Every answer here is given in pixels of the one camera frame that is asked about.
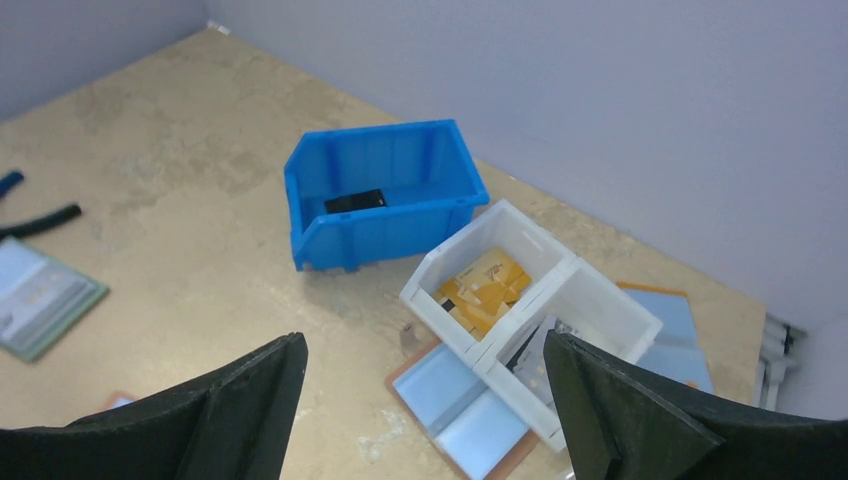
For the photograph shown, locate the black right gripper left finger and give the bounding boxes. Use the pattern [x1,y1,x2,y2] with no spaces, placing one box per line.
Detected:
[1,333,308,479]

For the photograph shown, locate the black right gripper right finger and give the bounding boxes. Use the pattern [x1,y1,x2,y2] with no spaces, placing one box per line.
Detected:
[543,330,847,479]

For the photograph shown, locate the card in white tray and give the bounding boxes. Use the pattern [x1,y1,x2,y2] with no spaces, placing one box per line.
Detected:
[510,315,583,407]

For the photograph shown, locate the orange card holder in tray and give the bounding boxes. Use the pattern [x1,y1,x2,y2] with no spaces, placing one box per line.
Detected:
[435,247,533,341]

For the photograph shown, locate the black card in blue bin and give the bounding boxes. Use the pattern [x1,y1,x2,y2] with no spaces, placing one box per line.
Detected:
[324,189,387,214]

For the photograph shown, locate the white divided plastic tray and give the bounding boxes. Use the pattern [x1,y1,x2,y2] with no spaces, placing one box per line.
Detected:
[400,199,663,452]

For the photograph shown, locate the blue plastic bin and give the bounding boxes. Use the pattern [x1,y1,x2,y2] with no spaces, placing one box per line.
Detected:
[283,119,490,271]

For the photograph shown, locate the aluminium frame rail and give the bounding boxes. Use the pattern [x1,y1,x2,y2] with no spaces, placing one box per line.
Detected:
[753,313,808,411]

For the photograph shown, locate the blue handled pliers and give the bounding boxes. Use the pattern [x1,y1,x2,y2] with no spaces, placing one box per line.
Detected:
[1,170,83,240]

